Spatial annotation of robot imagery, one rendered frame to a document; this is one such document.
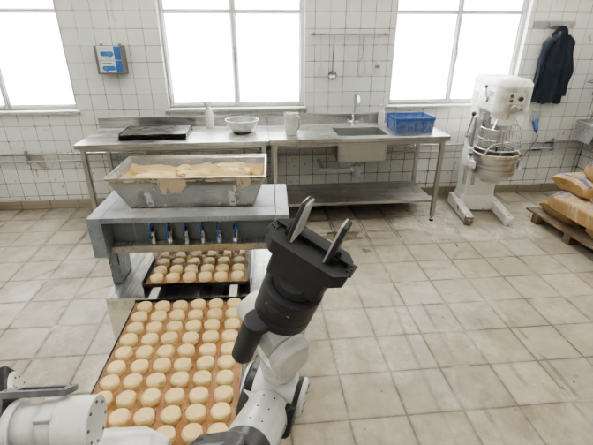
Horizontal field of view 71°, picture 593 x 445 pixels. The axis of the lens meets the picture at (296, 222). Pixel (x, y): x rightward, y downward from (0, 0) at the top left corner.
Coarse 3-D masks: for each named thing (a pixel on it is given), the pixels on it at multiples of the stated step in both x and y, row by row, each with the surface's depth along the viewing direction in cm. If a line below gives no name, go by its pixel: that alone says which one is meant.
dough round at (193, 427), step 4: (192, 424) 99; (196, 424) 99; (184, 428) 98; (188, 428) 98; (192, 428) 98; (196, 428) 98; (200, 428) 98; (184, 432) 97; (188, 432) 97; (192, 432) 97; (196, 432) 97; (200, 432) 97; (184, 436) 96; (188, 436) 96; (192, 436) 96; (196, 436) 96; (184, 440) 96; (188, 440) 95; (192, 440) 96; (188, 444) 96
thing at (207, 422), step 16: (208, 304) 146; (224, 304) 146; (128, 320) 138; (224, 320) 138; (240, 320) 138; (160, 336) 131; (176, 352) 124; (128, 368) 118; (192, 368) 118; (240, 368) 118; (144, 384) 113; (192, 384) 113; (208, 400) 108; (160, 416) 104; (208, 416) 104; (176, 432) 100
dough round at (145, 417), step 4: (144, 408) 103; (148, 408) 103; (136, 412) 102; (140, 412) 102; (144, 412) 102; (148, 412) 102; (152, 412) 102; (136, 416) 101; (140, 416) 101; (144, 416) 101; (148, 416) 101; (152, 416) 101; (136, 420) 100; (140, 420) 100; (144, 420) 100; (148, 420) 100; (152, 420) 101; (136, 424) 100; (140, 424) 100; (144, 424) 100; (148, 424) 100
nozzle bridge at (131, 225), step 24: (264, 192) 169; (96, 216) 147; (120, 216) 147; (144, 216) 147; (168, 216) 147; (192, 216) 147; (216, 216) 148; (240, 216) 148; (264, 216) 149; (288, 216) 149; (96, 240) 149; (120, 240) 159; (144, 240) 159; (192, 240) 159; (216, 240) 159; (240, 240) 159; (264, 240) 159; (120, 264) 166
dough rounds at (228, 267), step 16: (160, 256) 177; (176, 256) 174; (192, 256) 174; (208, 256) 174; (224, 256) 174; (240, 256) 173; (160, 272) 162; (176, 272) 163; (192, 272) 162; (208, 272) 162; (224, 272) 162; (240, 272) 162
